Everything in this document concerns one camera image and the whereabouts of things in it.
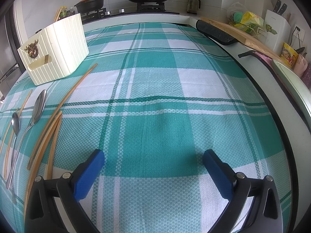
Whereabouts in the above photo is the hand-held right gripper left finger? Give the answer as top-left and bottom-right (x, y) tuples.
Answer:
(25, 149), (105, 233)

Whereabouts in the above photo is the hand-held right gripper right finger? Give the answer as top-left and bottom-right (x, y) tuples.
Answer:
(203, 149), (283, 233)

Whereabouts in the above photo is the large steel spoon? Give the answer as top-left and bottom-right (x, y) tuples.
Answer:
(6, 89), (47, 190)

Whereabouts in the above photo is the small steel spoon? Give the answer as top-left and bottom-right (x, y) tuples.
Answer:
(11, 112), (20, 205)

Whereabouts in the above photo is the cream ribbed utensil holder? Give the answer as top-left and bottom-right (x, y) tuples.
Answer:
(17, 13), (90, 86)

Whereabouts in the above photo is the teal plaid tablecloth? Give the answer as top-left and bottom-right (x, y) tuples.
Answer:
(0, 22), (292, 233)

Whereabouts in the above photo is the green cutting board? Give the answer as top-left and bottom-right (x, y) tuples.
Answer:
(271, 59), (311, 122)

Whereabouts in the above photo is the pink cloth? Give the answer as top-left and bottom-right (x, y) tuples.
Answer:
(258, 52), (277, 63)

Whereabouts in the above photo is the purple bottle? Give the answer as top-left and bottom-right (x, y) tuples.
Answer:
(302, 64), (311, 89)

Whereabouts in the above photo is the wooden cutting board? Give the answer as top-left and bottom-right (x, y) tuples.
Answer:
(199, 16), (285, 65)

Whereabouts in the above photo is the yellow printed cup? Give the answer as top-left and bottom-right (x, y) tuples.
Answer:
(280, 42), (299, 69)

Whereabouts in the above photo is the pink cup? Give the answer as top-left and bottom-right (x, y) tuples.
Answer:
(295, 53), (308, 77)

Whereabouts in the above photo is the black cutting board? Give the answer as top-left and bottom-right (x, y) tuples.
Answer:
(196, 19), (237, 46)

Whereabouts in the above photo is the white knife block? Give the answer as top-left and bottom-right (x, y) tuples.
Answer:
(263, 9), (291, 55)

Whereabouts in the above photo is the clear plastic bag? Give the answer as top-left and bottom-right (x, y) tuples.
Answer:
(227, 2), (265, 33)

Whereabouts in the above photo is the black clay pot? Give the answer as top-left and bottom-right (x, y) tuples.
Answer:
(74, 0), (107, 14)

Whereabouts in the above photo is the dark glass pitcher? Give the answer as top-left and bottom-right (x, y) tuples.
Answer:
(187, 0), (201, 15)

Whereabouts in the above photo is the black gas stove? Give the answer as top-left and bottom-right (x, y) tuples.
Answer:
(80, 2), (180, 25)

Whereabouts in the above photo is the wire rack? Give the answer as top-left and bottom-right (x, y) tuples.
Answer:
(228, 22), (265, 37)

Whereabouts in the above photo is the white wall socket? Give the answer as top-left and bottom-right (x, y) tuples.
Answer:
(293, 24), (306, 42)

